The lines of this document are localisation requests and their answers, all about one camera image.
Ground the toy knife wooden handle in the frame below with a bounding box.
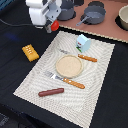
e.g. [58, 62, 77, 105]
[44, 71, 85, 89]

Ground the orange toy cracker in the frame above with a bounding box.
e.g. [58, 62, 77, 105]
[22, 44, 39, 61]

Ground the small toy milk carton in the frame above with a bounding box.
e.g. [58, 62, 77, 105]
[76, 34, 91, 52]

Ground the beige toy pot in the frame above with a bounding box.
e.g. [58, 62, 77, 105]
[119, 5, 128, 30]

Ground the toy fork wooden handle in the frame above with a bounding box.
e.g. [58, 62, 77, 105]
[59, 48, 98, 63]

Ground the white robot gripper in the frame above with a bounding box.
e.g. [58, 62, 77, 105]
[26, 0, 62, 33]

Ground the brown toy sausage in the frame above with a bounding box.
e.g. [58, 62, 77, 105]
[38, 88, 64, 97]

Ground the grey toy frying pan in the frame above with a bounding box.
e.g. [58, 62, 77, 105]
[77, 6, 106, 26]

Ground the round wooden plate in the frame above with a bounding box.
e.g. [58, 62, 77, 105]
[56, 55, 83, 78]

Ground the beige woven placemat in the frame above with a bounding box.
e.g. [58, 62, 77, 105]
[12, 30, 116, 128]

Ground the red toy tomato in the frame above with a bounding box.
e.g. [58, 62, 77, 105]
[51, 21, 59, 31]

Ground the grey toy pot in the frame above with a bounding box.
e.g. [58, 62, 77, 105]
[58, 0, 74, 21]

